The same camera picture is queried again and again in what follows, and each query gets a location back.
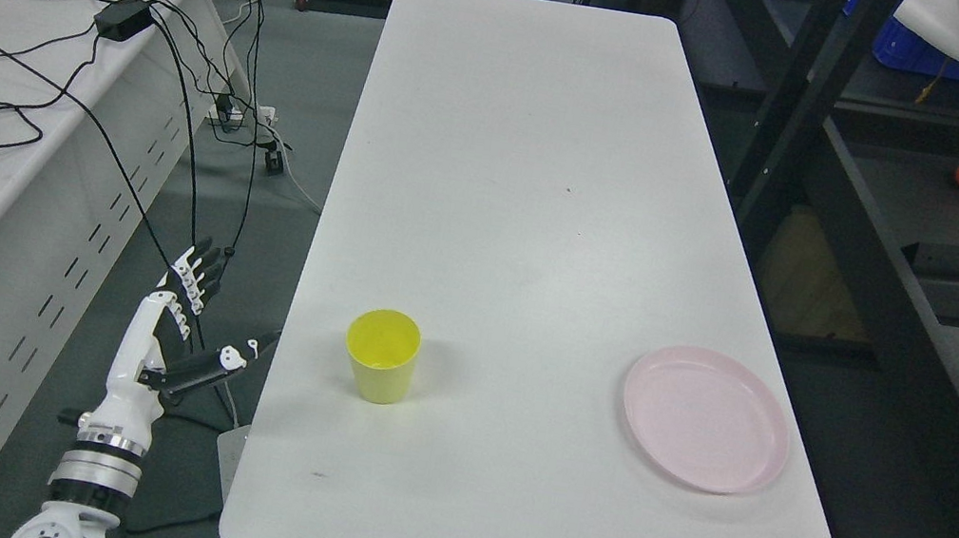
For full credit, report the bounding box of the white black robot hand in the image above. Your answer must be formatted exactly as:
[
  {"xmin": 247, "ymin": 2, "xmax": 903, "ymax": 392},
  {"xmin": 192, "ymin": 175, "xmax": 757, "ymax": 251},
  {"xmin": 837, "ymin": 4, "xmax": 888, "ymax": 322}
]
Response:
[{"xmin": 77, "ymin": 238, "xmax": 279, "ymax": 457}]

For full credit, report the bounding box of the yellow plastic cup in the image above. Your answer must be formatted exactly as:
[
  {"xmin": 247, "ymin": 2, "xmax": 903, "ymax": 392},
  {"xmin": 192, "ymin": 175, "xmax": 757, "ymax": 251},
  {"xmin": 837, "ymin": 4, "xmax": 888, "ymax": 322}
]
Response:
[{"xmin": 345, "ymin": 308, "xmax": 423, "ymax": 406}]

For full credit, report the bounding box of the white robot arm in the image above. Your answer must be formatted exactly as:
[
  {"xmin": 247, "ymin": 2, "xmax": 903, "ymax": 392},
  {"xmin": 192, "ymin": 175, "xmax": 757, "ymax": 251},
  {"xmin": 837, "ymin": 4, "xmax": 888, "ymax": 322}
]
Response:
[{"xmin": 10, "ymin": 428, "xmax": 147, "ymax": 538}]

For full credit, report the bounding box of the black metal shelf rack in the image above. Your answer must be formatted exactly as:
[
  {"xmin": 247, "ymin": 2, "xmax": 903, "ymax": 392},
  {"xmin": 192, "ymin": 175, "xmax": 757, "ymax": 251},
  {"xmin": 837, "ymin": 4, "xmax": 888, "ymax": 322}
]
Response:
[{"xmin": 681, "ymin": 0, "xmax": 959, "ymax": 538}]

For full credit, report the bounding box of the white power strip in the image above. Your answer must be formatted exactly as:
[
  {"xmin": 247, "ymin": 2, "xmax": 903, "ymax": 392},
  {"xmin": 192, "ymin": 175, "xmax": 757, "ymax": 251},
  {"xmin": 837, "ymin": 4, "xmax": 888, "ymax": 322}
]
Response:
[{"xmin": 207, "ymin": 96, "xmax": 278, "ymax": 132}]

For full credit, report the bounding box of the black power adapter brick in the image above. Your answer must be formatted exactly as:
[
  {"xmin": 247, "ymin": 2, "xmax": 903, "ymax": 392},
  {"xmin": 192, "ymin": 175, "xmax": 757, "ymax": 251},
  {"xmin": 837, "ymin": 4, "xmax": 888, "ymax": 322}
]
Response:
[{"xmin": 93, "ymin": 0, "xmax": 154, "ymax": 43}]

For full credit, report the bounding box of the white table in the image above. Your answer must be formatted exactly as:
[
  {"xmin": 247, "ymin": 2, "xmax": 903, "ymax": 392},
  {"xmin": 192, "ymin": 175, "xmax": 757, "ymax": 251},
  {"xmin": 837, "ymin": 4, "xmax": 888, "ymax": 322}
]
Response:
[{"xmin": 219, "ymin": 0, "xmax": 832, "ymax": 538}]

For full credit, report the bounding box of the pink plastic plate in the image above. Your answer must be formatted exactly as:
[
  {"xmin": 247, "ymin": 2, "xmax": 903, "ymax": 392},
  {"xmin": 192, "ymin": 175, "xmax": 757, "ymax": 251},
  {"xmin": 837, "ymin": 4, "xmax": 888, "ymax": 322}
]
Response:
[{"xmin": 622, "ymin": 345, "xmax": 791, "ymax": 495}]

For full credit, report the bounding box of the blue plastic crate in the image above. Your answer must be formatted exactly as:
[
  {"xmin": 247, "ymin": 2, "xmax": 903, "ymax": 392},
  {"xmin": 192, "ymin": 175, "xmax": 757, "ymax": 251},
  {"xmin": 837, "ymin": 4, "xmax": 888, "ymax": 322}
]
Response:
[{"xmin": 872, "ymin": 16, "xmax": 959, "ymax": 81}]

